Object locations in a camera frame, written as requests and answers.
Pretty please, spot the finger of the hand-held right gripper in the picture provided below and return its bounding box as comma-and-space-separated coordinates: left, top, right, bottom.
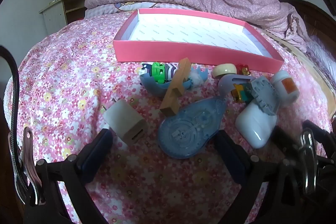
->
302, 120, 336, 156
274, 126, 302, 159

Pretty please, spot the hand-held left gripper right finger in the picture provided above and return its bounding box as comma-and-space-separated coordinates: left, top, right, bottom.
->
214, 130, 298, 224

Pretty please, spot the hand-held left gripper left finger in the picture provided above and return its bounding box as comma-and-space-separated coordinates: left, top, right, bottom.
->
35, 129, 114, 224

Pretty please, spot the white earbuds case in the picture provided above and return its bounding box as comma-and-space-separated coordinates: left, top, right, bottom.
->
235, 101, 277, 149

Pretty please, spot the white charger plug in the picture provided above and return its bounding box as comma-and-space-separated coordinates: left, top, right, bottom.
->
103, 99, 147, 146

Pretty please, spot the white bottle orange label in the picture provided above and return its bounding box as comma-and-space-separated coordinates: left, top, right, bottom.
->
270, 70, 300, 101

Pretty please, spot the grey plastic plate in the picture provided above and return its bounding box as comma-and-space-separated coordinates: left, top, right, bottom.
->
249, 76, 279, 116

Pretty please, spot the blue correction tape dispenser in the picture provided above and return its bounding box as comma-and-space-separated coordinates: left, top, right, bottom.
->
157, 97, 227, 159

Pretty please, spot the small green yellow box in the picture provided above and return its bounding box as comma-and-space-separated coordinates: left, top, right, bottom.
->
231, 83, 253, 103

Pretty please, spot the lavender plastic holder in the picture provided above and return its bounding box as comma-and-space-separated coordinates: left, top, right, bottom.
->
218, 74, 256, 98

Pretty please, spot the small red yellow toy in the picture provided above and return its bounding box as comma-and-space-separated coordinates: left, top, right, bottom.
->
236, 64, 250, 75

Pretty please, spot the notched wooden block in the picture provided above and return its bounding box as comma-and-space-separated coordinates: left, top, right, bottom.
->
160, 57, 191, 117

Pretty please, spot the cream tape roll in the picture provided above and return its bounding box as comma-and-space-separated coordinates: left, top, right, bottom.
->
213, 63, 237, 79

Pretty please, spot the green striped toy figure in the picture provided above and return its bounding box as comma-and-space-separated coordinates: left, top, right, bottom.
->
142, 62, 180, 83

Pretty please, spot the pink cardboard box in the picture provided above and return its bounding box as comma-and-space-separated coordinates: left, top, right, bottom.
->
113, 9, 284, 73

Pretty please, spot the metal spring clip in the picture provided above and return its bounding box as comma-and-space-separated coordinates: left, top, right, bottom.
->
14, 127, 46, 206
300, 129, 319, 195

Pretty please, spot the yellow cartoon bed sheet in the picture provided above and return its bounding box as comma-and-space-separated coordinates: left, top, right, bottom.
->
262, 30, 336, 114

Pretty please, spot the lilac frilly pillow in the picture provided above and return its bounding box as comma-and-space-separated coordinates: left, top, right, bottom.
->
306, 35, 336, 75

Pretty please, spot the pink floral bed sheet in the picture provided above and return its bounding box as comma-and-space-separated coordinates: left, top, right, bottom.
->
5, 10, 332, 224

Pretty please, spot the dark wooden headboard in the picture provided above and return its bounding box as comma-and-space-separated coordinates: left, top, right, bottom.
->
278, 0, 336, 42

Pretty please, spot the beige bedside cabinet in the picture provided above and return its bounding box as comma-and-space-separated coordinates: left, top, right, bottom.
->
39, 0, 92, 35

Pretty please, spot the checked lilac cartoon bedding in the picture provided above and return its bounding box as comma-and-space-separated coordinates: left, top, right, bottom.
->
85, 2, 158, 21

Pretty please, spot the black cable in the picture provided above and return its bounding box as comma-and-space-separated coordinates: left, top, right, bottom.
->
0, 46, 25, 188

